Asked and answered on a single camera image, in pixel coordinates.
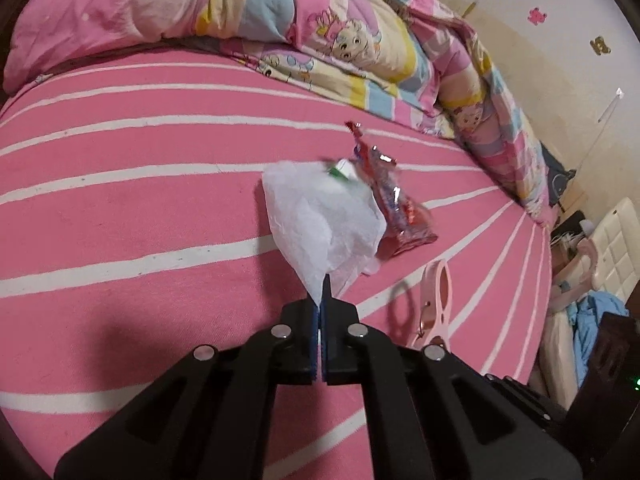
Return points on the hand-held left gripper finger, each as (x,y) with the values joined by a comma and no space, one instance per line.
(323,355)
(314,347)

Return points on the white tissue paper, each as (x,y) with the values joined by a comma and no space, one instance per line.
(315,220)

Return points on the red snack wrapper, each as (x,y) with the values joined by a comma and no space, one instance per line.
(400,210)

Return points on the light blue cloth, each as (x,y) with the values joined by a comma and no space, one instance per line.
(595,325)

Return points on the clear plastic wrap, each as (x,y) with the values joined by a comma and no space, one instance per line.
(361,266)

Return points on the pink plastic clothes peg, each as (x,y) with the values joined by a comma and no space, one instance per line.
(436,295)

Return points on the beige tufted chair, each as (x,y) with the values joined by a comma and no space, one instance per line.
(620,245)

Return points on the small green white wrapper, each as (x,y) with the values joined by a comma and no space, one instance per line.
(342,169)

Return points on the pink striped bed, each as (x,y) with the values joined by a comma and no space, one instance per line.
(150,210)

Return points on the dark cloth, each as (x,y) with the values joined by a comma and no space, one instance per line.
(555,170)

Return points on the pink cartoon printed quilt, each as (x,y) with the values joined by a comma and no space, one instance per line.
(300,20)

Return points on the gold bear wall sticker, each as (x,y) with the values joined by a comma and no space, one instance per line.
(600,45)

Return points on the pink bear wall sticker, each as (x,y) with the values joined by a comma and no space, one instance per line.
(537,15)

